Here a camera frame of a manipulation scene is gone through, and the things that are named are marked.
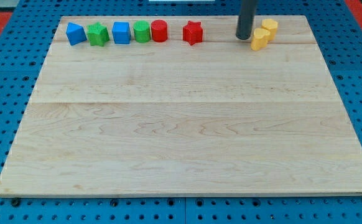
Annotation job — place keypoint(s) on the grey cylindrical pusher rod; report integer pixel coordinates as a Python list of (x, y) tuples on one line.
[(245, 21)]

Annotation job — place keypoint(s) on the blue triangle block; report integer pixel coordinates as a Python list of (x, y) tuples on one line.
[(75, 33)]

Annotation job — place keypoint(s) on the yellow heart block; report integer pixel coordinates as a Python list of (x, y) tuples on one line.
[(260, 39)]

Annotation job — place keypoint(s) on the light wooden board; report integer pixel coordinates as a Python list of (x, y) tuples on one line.
[(170, 119)]

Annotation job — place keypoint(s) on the yellow hexagon block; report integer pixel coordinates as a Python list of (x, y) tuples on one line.
[(272, 26)]

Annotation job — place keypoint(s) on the red star block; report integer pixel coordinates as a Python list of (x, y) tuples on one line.
[(192, 32)]

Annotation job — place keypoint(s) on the green star block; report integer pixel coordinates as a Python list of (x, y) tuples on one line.
[(97, 34)]

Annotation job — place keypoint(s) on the red cylinder block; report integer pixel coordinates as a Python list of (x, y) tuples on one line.
[(159, 30)]

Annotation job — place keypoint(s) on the green cylinder block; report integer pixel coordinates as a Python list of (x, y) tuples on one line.
[(142, 31)]

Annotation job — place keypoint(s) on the blue cube block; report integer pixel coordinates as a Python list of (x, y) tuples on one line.
[(121, 32)]

